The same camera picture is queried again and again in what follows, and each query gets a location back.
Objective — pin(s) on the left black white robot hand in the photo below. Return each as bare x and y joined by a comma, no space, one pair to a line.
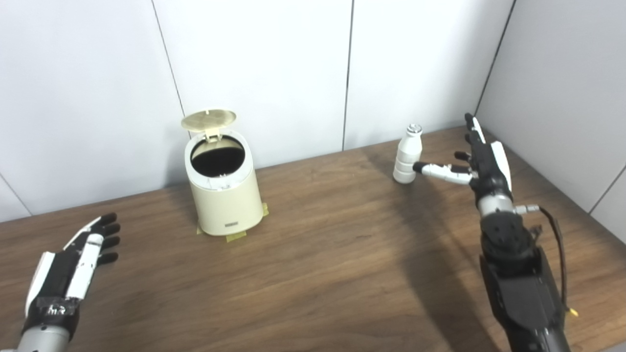
58,278

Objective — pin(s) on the small white plastic bottle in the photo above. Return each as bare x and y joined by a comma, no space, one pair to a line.
406,156

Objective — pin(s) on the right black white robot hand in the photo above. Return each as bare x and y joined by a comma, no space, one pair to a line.
489,168

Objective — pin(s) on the cream-colored plastic bin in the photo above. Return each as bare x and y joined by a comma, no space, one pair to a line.
230,200

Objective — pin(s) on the cream round bin lid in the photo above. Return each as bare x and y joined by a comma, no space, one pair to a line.
208,120

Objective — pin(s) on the yellow-tipped black connector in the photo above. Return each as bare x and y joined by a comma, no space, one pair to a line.
572,311

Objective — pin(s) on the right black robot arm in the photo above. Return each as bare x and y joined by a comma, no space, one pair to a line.
518,288

